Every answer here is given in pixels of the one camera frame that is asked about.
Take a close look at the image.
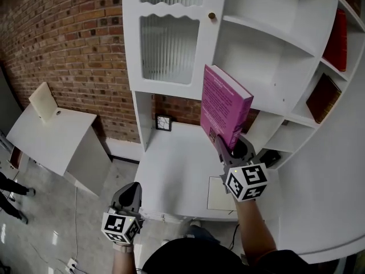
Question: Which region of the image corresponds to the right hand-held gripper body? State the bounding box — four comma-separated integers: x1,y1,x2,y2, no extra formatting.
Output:
220,158,269,202

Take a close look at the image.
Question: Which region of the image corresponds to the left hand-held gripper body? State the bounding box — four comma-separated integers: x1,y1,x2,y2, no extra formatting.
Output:
102,204,145,244

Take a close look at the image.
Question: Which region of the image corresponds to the pink book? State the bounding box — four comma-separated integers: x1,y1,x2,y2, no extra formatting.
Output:
200,64,254,151

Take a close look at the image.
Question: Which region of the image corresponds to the brown book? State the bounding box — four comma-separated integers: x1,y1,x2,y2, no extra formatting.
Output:
305,72,342,124

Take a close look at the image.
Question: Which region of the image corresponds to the white desk with shelving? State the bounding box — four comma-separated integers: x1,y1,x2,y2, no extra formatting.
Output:
121,0,365,171

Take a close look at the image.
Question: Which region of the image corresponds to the red book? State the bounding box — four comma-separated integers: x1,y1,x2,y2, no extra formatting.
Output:
322,7,348,72

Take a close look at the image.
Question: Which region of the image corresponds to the person's left forearm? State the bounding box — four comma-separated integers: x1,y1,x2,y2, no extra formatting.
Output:
111,249,135,274

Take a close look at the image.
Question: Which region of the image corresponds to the person's right forearm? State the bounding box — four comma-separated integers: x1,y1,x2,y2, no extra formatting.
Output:
234,195,278,265

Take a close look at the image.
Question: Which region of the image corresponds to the black square box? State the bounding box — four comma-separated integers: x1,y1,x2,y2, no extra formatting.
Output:
257,149,282,170

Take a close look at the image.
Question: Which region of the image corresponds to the light grey wristband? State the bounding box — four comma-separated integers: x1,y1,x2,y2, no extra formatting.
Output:
112,242,135,254

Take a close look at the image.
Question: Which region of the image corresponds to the open white notebook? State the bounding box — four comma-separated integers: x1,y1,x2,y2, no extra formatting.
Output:
206,175,238,212

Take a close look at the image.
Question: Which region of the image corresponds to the white power strip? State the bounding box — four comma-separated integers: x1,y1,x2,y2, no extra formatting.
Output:
64,257,79,274

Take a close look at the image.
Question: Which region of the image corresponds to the person's jeans leg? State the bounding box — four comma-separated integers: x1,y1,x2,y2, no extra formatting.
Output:
182,224,221,244

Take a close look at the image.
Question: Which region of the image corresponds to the person's black shirt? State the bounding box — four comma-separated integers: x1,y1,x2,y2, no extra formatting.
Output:
141,236,312,274

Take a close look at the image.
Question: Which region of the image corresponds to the white side table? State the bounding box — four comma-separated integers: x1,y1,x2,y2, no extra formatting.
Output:
6,81,112,198

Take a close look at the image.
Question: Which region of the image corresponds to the white glass cabinet door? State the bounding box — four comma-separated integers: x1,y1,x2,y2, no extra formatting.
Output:
121,0,228,100

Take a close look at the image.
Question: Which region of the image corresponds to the white floor cable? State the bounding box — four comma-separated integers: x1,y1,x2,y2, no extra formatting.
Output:
74,186,80,261

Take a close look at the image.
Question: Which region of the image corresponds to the thin black cable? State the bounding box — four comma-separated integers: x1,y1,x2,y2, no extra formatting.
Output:
230,223,241,251

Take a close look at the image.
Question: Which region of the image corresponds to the black picture frame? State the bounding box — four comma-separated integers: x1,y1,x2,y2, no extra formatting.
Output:
155,114,173,132

